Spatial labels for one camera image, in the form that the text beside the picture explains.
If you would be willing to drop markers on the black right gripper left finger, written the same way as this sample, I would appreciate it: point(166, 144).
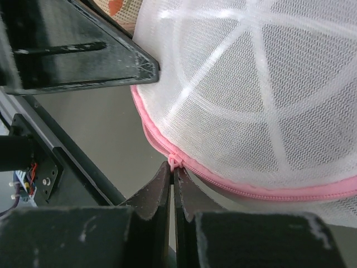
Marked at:
point(132, 234)

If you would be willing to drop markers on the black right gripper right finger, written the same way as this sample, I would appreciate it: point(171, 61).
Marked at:
point(208, 235)

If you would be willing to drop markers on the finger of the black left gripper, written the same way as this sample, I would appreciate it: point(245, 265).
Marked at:
point(62, 46)

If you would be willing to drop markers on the peach patterned eye mask lower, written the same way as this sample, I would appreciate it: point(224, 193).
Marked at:
point(123, 12)

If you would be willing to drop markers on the white mesh pink-trim laundry bag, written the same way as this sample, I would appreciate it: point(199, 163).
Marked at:
point(257, 98)

